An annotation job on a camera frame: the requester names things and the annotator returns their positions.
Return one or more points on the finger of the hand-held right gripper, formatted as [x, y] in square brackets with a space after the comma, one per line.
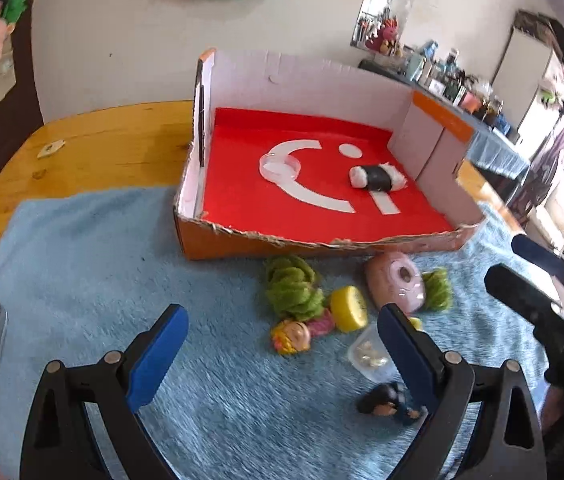
[516, 290]
[541, 255]

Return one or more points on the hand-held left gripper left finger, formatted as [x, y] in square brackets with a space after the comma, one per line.
[157, 355]

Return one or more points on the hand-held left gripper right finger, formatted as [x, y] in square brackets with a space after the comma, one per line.
[406, 355]

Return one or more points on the small clear plastic container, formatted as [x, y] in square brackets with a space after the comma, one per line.
[369, 355]

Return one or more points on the dark-haired small figurine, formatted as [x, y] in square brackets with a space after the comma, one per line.
[389, 405]

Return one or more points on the green yarn ball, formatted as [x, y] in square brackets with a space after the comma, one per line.
[436, 287]

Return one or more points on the pink round device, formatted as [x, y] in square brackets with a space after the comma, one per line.
[394, 280]

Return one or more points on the blonde doll pink dress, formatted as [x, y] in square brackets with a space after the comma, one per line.
[292, 335]

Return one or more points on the green lettuce toy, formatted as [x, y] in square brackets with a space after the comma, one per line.
[294, 287]

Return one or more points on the orange cardboard box red inside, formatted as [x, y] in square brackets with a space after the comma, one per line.
[242, 160]

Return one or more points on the cloth-covered side counter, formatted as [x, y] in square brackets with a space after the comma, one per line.
[496, 155]

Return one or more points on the blue fluffy blanket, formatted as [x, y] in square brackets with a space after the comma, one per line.
[87, 260]

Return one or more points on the white sushi toy black band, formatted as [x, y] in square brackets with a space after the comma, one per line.
[376, 176]

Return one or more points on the row of bottles and jars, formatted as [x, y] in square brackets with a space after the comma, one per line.
[456, 85]

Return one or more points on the white refrigerator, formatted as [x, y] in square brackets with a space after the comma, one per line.
[526, 60]

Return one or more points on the small beige tag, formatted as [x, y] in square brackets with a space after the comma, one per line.
[51, 148]

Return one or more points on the red plush toy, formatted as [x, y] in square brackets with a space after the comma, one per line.
[386, 35]

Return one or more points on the green plush toy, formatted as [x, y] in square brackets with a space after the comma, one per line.
[14, 5]

